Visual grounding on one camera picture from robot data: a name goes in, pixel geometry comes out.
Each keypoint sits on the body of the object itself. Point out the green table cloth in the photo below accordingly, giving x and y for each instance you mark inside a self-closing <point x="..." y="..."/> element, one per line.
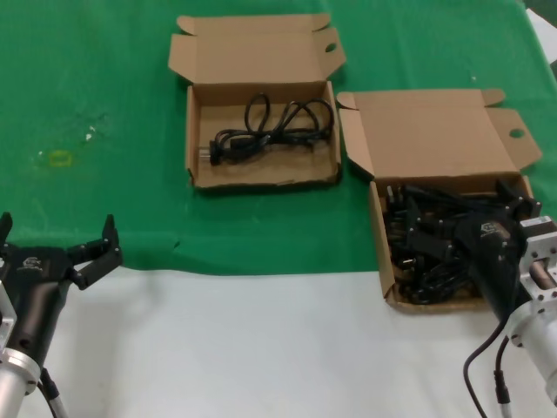
<point x="87" y="65"/>

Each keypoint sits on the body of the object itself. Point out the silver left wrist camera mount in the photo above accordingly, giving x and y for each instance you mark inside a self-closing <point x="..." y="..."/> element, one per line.
<point x="6" y="313"/>

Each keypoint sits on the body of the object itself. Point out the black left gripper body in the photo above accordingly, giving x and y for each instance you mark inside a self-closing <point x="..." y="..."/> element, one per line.
<point x="37" y="278"/>

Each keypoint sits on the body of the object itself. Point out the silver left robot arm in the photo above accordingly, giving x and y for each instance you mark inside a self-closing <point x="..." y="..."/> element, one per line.
<point x="17" y="383"/>

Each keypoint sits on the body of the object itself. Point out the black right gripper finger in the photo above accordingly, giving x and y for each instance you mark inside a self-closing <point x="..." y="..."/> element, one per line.
<point x="524" y="208"/>
<point x="428" y="237"/>

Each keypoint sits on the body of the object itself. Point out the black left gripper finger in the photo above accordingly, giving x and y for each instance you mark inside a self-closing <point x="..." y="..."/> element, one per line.
<point x="102" y="257"/>
<point x="5" y="226"/>

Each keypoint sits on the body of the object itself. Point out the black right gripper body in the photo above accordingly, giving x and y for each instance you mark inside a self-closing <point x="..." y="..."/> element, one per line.
<point x="494" y="257"/>

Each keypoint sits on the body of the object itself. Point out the cardboard box with oval hole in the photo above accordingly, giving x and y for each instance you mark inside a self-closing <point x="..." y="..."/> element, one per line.
<point x="261" y="174"/>

